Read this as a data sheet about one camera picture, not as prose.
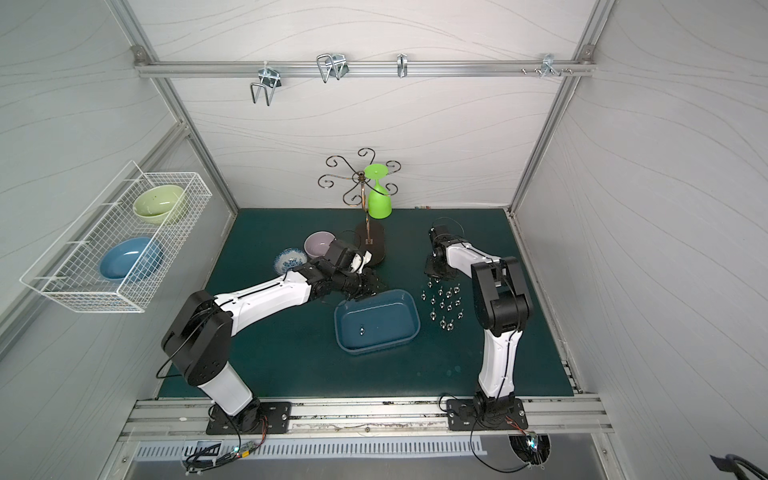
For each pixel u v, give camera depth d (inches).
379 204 36.8
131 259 26.1
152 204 29.0
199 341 17.8
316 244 41.1
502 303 20.9
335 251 26.7
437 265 30.1
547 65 30.1
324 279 25.6
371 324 35.8
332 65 29.9
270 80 30.9
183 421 29.4
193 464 26.5
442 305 36.6
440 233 33.0
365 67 30.5
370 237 42.3
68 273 22.7
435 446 27.7
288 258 39.9
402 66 30.9
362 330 34.7
